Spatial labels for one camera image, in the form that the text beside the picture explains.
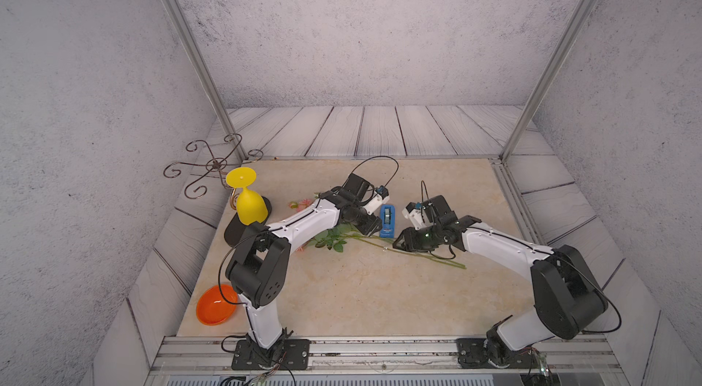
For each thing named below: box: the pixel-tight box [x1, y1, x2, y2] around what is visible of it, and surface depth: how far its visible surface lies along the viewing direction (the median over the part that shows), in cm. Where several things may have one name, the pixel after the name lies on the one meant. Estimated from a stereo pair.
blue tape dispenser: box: [379, 204, 396, 238], surface depth 98 cm
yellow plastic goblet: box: [225, 166, 268, 226], surface depth 76 cm
